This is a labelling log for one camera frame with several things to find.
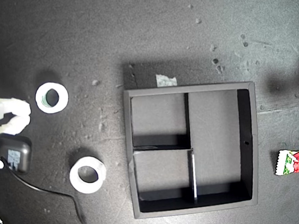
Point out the torn white tape piece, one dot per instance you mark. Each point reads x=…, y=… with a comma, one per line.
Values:
x=165, y=80

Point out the black tray with wells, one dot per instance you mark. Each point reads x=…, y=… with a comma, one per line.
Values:
x=162, y=170

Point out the white tape roll with tab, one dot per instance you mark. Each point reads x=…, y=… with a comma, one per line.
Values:
x=74, y=181

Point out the white tape roll green core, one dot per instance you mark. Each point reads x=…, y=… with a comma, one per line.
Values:
x=64, y=98

